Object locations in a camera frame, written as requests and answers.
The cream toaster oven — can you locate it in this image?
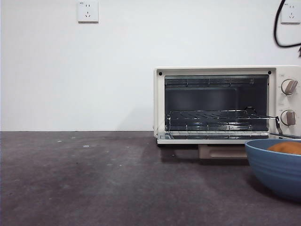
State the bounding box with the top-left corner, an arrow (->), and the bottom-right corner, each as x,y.
153,65 -> 301,148

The white wall socket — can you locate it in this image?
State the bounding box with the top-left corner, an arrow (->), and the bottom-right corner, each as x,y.
281,2 -> 301,24
78,1 -> 99,24

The brown potato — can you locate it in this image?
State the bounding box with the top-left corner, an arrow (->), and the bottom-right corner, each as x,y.
268,142 -> 301,155

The blue ribbed bowl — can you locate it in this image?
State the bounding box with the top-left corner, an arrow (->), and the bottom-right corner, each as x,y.
244,138 -> 301,202

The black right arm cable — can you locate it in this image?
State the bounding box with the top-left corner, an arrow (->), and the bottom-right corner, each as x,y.
273,0 -> 301,58

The beige temperature knob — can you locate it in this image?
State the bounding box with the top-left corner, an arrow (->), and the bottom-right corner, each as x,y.
281,79 -> 299,96

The beige timer knob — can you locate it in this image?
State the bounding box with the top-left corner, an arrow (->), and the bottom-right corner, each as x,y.
280,109 -> 297,126

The metal wire oven rack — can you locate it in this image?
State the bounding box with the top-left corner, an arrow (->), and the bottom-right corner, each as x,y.
167,107 -> 281,121

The oven door with beige handle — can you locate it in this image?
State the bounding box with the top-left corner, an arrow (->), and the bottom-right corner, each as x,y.
157,132 -> 301,160

